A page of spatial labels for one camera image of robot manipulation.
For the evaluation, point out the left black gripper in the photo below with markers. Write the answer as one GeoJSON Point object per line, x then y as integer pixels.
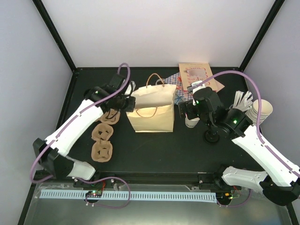
{"type": "Point", "coordinates": [130, 107]}

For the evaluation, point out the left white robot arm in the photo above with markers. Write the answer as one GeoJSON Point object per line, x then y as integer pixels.
{"type": "Point", "coordinates": [52, 153]}

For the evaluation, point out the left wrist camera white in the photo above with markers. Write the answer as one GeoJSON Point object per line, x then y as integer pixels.
{"type": "Point", "coordinates": [130, 88]}

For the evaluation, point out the pink cakes paper bag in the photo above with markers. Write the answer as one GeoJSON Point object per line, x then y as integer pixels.
{"type": "Point", "coordinates": [193, 72]}

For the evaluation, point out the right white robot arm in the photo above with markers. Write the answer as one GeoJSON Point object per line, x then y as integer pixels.
{"type": "Point", "coordinates": [280, 179]}

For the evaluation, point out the blue checkered paper bag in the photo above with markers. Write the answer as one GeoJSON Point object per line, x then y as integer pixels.
{"type": "Point", "coordinates": [180, 94]}

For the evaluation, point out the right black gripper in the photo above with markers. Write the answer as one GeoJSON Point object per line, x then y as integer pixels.
{"type": "Point", "coordinates": [187, 104]}

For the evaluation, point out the pulp cup carrier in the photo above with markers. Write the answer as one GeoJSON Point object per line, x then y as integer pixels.
{"type": "Point", "coordinates": [102, 149]}
{"type": "Point", "coordinates": [111, 117]}

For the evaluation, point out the kraft paper bag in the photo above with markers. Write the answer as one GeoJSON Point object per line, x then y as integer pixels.
{"type": "Point", "coordinates": [154, 106]}

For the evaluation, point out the small circuit board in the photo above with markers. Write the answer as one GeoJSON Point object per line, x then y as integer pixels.
{"type": "Point", "coordinates": [94, 193]}

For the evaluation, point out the light blue cable duct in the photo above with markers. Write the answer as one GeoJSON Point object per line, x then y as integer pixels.
{"type": "Point", "coordinates": [133, 196]}

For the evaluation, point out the white stirrer packets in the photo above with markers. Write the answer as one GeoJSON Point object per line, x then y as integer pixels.
{"type": "Point", "coordinates": [242, 101]}

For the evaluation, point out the black lid right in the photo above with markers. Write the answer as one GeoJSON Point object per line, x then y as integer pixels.
{"type": "Point", "coordinates": [211, 137]}

